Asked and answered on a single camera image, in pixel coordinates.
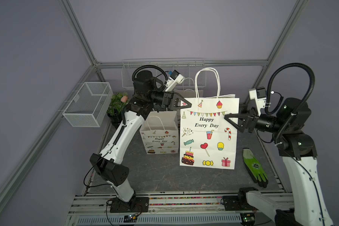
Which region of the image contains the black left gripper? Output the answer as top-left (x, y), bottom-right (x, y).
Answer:
top-left (148, 89), bottom-right (192, 112)

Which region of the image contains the large white party paper bag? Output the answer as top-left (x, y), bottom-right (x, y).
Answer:
top-left (179, 67), bottom-right (240, 170)

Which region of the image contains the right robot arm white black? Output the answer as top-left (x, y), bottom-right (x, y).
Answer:
top-left (224, 63), bottom-right (333, 226)

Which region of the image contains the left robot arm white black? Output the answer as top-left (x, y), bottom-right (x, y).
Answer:
top-left (89, 65), bottom-right (191, 212)

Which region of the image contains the small white party paper bag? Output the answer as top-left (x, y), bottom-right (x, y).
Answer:
top-left (140, 111), bottom-right (179, 154)

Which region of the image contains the potted plant with pink flower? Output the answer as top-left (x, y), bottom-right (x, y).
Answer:
top-left (107, 92), bottom-right (129, 129)

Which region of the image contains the green black work glove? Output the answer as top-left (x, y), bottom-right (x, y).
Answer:
top-left (243, 148), bottom-right (268, 188)

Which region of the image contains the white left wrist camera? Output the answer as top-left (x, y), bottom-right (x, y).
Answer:
top-left (165, 70), bottom-right (185, 92)

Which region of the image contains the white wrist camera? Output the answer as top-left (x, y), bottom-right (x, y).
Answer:
top-left (248, 87), bottom-right (284, 116)
top-left (165, 70), bottom-right (185, 92)

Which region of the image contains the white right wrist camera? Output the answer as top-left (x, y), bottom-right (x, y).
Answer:
top-left (248, 87), bottom-right (284, 116)

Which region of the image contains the white wire wall shelf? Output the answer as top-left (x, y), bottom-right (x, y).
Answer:
top-left (121, 57), bottom-right (208, 89)

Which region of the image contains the white wire side basket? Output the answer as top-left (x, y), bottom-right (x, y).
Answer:
top-left (62, 82), bottom-right (113, 128)

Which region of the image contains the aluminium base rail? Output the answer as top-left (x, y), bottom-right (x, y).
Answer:
top-left (64, 191), bottom-right (273, 226)

